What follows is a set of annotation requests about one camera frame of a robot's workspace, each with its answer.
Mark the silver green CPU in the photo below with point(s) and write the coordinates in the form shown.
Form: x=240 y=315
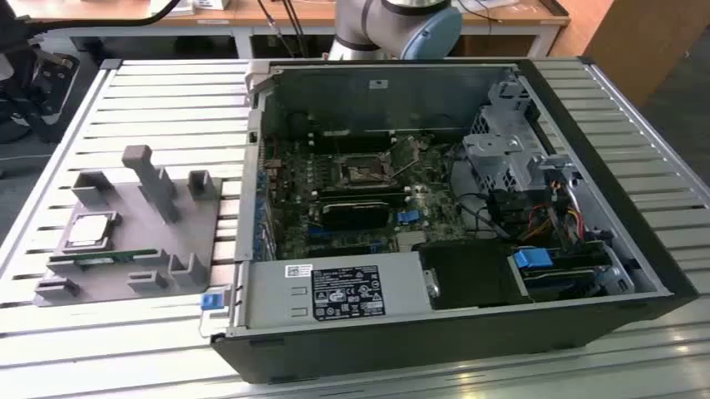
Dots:
x=88 y=230

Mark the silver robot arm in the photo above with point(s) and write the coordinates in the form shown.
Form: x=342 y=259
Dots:
x=355 y=25

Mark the black RAM slot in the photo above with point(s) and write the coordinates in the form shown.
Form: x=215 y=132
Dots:
x=360 y=198
x=360 y=191

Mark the CPU socket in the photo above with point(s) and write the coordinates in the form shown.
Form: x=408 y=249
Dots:
x=366 y=174

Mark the black graphics card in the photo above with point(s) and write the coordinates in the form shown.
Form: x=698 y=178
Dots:
x=355 y=216

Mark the blue board connector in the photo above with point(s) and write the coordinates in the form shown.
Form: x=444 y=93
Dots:
x=406 y=217

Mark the green motherboard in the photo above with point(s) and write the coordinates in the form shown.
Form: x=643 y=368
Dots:
x=432 y=199

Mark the silver chipset heatsink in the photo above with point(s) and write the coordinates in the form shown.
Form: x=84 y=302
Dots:
x=411 y=242

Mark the silver power supply unit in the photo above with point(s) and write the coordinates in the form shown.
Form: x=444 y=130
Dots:
x=278 y=291

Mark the grey metal drive cage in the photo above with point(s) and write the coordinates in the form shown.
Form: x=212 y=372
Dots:
x=494 y=160

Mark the black plastic shroud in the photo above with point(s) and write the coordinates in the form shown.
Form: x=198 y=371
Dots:
x=471 y=274

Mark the hard disk in blue carrier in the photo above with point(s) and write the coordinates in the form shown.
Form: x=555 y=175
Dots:
x=532 y=259

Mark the blue case latch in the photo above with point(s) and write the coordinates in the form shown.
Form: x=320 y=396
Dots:
x=212 y=302

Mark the black open PC case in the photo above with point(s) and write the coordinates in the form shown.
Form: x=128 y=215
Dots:
x=388 y=353

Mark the grey parts rack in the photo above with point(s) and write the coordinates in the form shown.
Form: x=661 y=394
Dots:
x=139 y=237

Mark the green RAM stick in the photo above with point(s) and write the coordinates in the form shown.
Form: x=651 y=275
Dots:
x=111 y=254

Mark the black office chair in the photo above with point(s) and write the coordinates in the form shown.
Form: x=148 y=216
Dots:
x=39 y=87

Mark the wooden cabinet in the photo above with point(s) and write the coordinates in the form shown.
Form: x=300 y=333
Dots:
x=643 y=45

